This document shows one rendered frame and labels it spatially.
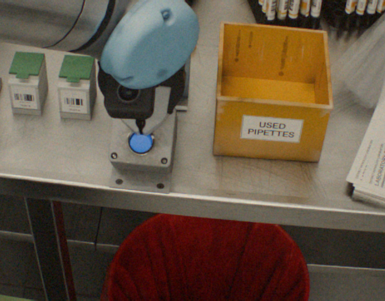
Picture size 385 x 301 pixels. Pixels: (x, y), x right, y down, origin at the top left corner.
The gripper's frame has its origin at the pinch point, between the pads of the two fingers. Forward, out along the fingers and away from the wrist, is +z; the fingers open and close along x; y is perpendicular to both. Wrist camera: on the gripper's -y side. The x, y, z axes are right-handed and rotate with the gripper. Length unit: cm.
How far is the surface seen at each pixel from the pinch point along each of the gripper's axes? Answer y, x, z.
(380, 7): 32.4, -30.1, 4.7
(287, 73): 17.3, -16.4, 5.7
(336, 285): 42, -39, 96
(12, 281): 33, 36, 95
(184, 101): 11.7, -3.8, 7.0
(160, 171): -0.3, -2.2, 6.3
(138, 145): -0.3, 0.3, 2.1
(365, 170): 3.1, -26.5, 6.7
